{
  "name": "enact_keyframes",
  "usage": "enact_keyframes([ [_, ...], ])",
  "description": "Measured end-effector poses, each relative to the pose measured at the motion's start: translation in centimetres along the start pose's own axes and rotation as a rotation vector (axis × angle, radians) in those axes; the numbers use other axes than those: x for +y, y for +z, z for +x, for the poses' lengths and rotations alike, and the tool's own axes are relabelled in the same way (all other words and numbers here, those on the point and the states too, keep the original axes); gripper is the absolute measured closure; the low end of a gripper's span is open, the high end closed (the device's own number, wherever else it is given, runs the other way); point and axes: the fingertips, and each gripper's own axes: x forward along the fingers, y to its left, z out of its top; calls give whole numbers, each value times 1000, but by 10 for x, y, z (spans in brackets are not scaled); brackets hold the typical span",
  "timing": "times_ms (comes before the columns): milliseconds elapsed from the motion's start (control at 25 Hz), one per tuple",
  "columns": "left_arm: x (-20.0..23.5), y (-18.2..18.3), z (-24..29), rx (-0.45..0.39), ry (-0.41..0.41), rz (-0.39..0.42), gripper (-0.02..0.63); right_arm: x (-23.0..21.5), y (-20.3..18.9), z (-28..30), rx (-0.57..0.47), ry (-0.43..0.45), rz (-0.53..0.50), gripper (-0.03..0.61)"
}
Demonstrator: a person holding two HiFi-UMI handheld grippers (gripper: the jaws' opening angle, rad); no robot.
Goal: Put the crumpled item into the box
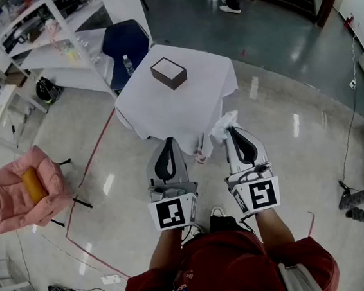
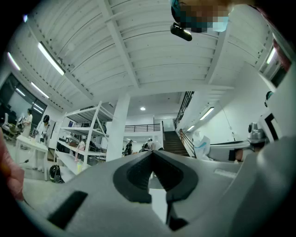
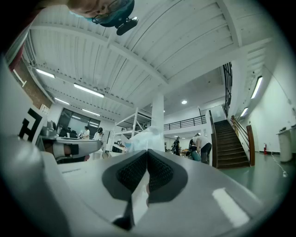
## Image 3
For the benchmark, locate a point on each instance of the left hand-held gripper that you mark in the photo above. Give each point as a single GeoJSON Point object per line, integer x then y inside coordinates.
{"type": "Point", "coordinates": [14, 104]}

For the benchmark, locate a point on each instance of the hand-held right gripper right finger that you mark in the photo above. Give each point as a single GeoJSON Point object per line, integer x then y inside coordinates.
{"type": "Point", "coordinates": [199, 199]}

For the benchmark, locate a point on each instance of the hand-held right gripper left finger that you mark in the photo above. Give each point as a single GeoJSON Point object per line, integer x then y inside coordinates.
{"type": "Point", "coordinates": [88, 180]}

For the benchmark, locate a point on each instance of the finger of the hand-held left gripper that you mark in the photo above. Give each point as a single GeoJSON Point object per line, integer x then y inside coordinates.
{"type": "Point", "coordinates": [90, 145]}

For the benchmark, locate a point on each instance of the clear plastic item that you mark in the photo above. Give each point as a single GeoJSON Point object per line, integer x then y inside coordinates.
{"type": "Point", "coordinates": [145, 140]}

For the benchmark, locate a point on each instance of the fluorescent tube light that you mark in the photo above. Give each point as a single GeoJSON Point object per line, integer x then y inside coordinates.
{"type": "Point", "coordinates": [62, 101]}
{"type": "Point", "coordinates": [257, 87]}
{"type": "Point", "coordinates": [45, 73]}
{"type": "Point", "coordinates": [90, 112]}
{"type": "Point", "coordinates": [89, 90]}
{"type": "Point", "coordinates": [244, 112]}

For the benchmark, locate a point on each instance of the white metal shelf rack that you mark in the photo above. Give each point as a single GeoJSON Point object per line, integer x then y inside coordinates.
{"type": "Point", "coordinates": [129, 129]}

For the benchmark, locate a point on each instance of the dark wooden staircase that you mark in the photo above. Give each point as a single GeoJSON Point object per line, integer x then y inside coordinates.
{"type": "Point", "coordinates": [229, 143]}

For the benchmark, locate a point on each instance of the white square pillar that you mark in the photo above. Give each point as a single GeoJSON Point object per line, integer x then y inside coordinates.
{"type": "Point", "coordinates": [158, 115]}

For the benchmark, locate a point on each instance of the black balcony railing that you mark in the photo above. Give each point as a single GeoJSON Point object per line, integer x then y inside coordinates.
{"type": "Point", "coordinates": [185, 122]}

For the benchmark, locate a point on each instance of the red fire extinguisher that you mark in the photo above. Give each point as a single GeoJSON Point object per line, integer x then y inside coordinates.
{"type": "Point", "coordinates": [265, 149]}

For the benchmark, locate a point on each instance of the white cabinet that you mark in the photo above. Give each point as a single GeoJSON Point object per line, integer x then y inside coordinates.
{"type": "Point", "coordinates": [285, 143]}

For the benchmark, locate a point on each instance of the black grid window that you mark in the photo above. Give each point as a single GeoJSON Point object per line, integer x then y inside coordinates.
{"type": "Point", "coordinates": [227, 88]}

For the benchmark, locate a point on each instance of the person's face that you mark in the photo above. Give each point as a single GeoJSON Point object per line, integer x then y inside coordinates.
{"type": "Point", "coordinates": [88, 7]}

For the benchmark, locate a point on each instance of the black head camera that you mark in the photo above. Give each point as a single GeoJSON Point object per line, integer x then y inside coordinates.
{"type": "Point", "coordinates": [126, 24]}

